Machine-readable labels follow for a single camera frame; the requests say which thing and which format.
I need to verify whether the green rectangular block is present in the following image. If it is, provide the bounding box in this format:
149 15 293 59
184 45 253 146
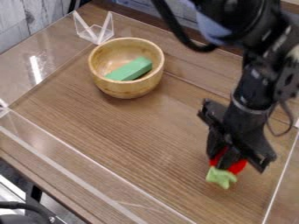
105 57 152 81

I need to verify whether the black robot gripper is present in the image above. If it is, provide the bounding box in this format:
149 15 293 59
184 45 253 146
197 99 276 173

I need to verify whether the black table leg bracket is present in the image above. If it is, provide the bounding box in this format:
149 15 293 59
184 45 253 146
0 183 68 224

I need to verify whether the black cable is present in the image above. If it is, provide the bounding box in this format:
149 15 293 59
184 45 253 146
150 0 220 54

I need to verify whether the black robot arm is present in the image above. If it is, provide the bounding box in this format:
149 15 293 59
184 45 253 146
192 0 299 172

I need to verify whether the red plush strawberry toy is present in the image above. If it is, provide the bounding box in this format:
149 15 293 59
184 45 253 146
205 147 248 190

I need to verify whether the clear acrylic corner bracket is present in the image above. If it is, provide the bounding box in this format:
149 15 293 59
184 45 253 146
72 11 114 45

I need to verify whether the wooden bowl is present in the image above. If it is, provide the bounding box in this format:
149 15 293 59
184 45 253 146
88 38 164 99

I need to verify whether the clear acrylic tray wall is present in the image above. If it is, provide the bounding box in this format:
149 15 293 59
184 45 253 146
0 100 194 224

